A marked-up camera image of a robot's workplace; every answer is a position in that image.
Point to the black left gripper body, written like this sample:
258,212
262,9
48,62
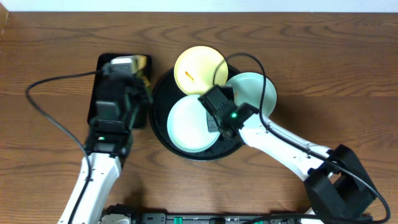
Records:
125,80

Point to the light green plate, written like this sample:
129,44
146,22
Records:
247,88
187,125

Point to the green and yellow sponge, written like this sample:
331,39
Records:
142,62

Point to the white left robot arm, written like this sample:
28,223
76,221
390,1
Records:
107,150

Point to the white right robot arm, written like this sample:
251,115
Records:
337,185

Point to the black rectangular tray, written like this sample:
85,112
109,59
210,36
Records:
102,59

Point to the black round tray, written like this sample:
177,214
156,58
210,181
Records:
165,94

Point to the yellow plate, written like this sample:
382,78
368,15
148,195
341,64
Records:
199,68

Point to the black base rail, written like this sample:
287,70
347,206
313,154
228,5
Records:
124,214

